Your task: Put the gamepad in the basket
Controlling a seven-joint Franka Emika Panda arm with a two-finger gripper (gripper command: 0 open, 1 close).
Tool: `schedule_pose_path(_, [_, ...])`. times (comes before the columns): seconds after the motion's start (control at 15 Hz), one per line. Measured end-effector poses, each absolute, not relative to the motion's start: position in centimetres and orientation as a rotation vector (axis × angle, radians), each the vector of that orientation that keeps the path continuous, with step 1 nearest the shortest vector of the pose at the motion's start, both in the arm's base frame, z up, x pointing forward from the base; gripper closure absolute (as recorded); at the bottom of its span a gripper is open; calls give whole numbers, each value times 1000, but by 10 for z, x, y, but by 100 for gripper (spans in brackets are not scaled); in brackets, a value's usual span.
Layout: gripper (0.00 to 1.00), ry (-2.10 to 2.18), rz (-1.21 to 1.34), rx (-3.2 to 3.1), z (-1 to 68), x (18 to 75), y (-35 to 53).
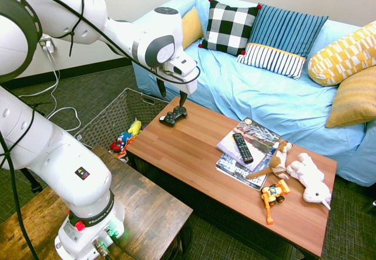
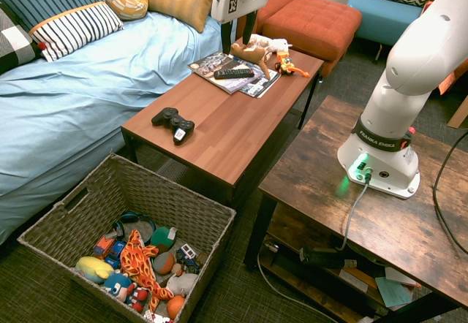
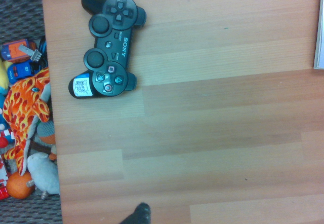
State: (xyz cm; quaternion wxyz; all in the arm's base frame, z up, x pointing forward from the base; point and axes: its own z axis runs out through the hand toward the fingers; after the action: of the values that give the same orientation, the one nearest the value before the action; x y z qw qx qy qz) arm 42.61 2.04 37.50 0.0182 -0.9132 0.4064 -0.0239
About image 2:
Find blue toy car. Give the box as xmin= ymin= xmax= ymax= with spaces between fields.
xmin=105 ymin=240 xmax=127 ymax=269

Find white paper sheet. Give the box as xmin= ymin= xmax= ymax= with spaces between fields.
xmin=383 ymin=266 xmax=418 ymax=286

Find brown plush toy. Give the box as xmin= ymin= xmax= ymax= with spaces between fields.
xmin=229 ymin=42 xmax=272 ymax=81

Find red blue plush figure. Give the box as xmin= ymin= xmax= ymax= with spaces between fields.
xmin=126 ymin=282 xmax=150 ymax=314

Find grey woven wicker basket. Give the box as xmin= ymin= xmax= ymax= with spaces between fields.
xmin=17 ymin=153 xmax=238 ymax=323

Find teal paper envelope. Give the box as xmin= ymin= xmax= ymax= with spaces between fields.
xmin=374 ymin=275 xmax=413 ymax=308

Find white navy striped pillow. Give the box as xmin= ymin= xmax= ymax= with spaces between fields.
xmin=29 ymin=1 xmax=125 ymax=63

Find orange flat board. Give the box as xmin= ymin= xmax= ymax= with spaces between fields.
xmin=437 ymin=58 xmax=468 ymax=96

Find blue black headphones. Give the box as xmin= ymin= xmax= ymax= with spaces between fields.
xmin=111 ymin=211 xmax=157 ymax=246

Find green ball with tag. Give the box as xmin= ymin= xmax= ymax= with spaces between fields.
xmin=150 ymin=227 xmax=179 ymax=254

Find yellow plush toy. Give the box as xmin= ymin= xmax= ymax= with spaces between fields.
xmin=75 ymin=256 xmax=115 ymax=284

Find grey plush toy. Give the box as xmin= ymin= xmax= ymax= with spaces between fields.
xmin=166 ymin=272 xmax=199 ymax=297

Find rustic dark wood table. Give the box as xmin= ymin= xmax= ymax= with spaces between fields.
xmin=243 ymin=94 xmax=468 ymax=323

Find black white checked pillow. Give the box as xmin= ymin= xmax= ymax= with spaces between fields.
xmin=0 ymin=4 xmax=43 ymax=75

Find black remote control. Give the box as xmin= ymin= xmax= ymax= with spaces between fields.
xmin=213 ymin=67 xmax=255 ymax=80

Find black hanging cable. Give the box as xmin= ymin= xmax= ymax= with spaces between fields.
xmin=433 ymin=129 xmax=468 ymax=257

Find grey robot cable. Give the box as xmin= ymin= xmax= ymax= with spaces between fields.
xmin=336 ymin=171 xmax=373 ymax=253

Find blue helmeted plush figure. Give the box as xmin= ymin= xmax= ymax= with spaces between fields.
xmin=103 ymin=272 xmax=133 ymax=302

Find light wooden furniture leg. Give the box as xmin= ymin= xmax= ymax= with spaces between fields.
xmin=448 ymin=95 xmax=468 ymax=129

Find orange flame patterned plush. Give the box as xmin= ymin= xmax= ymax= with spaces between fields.
xmin=119 ymin=229 xmax=175 ymax=313

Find red toy truck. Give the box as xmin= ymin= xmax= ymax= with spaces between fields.
xmin=91 ymin=232 xmax=118 ymax=260

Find orange tufted ottoman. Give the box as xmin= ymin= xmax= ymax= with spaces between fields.
xmin=262 ymin=0 xmax=363 ymax=77

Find grey orange ball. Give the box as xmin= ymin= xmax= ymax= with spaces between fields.
xmin=152 ymin=251 xmax=176 ymax=276

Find small dark magazine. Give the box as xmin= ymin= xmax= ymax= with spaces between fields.
xmin=237 ymin=67 xmax=282 ymax=99

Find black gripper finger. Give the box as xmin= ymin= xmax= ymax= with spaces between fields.
xmin=243 ymin=9 xmax=259 ymax=45
xmin=220 ymin=18 xmax=235 ymax=56

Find red-brown wooden coffee table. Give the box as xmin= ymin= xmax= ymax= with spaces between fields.
xmin=120 ymin=34 xmax=325 ymax=210

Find orange toy vehicle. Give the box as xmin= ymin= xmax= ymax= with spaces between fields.
xmin=273 ymin=50 xmax=311 ymax=79

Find bed with light blue sheet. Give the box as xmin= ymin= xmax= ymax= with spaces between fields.
xmin=0 ymin=0 xmax=242 ymax=247

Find blue white toy jeep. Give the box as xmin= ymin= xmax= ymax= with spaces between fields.
xmin=175 ymin=243 xmax=204 ymax=269

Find black gamepad with sticker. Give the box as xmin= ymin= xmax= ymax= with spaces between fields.
xmin=151 ymin=107 xmax=196 ymax=146

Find white plush toy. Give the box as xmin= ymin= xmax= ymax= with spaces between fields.
xmin=248 ymin=33 xmax=293 ymax=63

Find large grey magazine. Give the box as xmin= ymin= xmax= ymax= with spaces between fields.
xmin=186 ymin=50 xmax=265 ymax=96

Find black power brick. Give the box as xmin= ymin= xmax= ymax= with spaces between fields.
xmin=298 ymin=246 xmax=358 ymax=270

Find white floor cable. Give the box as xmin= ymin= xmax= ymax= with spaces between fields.
xmin=257 ymin=240 xmax=339 ymax=323

